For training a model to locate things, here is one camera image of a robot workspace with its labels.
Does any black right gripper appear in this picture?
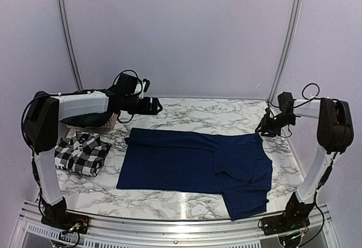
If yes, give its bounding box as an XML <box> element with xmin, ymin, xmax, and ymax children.
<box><xmin>255</xmin><ymin>112</ymin><xmax>295</xmax><ymax>137</ymax></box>

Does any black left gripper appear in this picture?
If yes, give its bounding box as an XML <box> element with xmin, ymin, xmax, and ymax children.
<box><xmin>123</xmin><ymin>94</ymin><xmax>162</xmax><ymax>115</ymax></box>

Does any navy blue t-shirt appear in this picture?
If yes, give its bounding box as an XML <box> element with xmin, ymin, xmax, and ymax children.
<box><xmin>116</xmin><ymin>128</ymin><xmax>273</xmax><ymax>220</ymax></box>

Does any black white plaid shirt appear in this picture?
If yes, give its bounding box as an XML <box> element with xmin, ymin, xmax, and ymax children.
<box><xmin>54</xmin><ymin>132</ymin><xmax>112</xmax><ymax>177</ymax></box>

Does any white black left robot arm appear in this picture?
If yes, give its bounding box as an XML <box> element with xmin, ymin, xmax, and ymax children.
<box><xmin>20</xmin><ymin>70</ymin><xmax>163</xmax><ymax>228</ymax></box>

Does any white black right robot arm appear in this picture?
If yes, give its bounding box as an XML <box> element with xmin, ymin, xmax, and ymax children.
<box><xmin>255</xmin><ymin>92</ymin><xmax>354</xmax><ymax>230</ymax></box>

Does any pink perforated laundry basket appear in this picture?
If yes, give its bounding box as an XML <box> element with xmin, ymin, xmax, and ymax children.
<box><xmin>99</xmin><ymin>114</ymin><xmax>118</xmax><ymax>129</ymax></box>

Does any dark blue green clothes pile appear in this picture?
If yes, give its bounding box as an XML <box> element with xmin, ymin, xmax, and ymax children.
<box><xmin>60</xmin><ymin>112</ymin><xmax>113</xmax><ymax>128</ymax></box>

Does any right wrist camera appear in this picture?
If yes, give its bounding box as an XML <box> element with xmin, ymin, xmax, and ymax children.
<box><xmin>264</xmin><ymin>107</ymin><xmax>273</xmax><ymax>121</ymax></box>

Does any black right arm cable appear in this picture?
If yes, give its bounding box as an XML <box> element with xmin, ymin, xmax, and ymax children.
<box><xmin>265</xmin><ymin>82</ymin><xmax>321</xmax><ymax>138</ymax></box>

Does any left aluminium frame post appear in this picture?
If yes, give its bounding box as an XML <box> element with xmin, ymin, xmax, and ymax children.
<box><xmin>57</xmin><ymin>0</ymin><xmax>83</xmax><ymax>91</ymax></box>

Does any aluminium frame post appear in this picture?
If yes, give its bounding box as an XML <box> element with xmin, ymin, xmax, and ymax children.
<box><xmin>57</xmin><ymin>0</ymin><xmax>83</xmax><ymax>91</ymax></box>
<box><xmin>268</xmin><ymin>0</ymin><xmax>302</xmax><ymax>101</ymax></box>

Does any right aluminium frame post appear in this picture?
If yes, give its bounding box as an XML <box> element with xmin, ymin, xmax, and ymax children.
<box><xmin>268</xmin><ymin>0</ymin><xmax>302</xmax><ymax>101</ymax></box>

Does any front aluminium table rail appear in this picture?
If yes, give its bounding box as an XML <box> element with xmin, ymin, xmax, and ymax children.
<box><xmin>9</xmin><ymin>201</ymin><xmax>340</xmax><ymax>247</ymax></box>

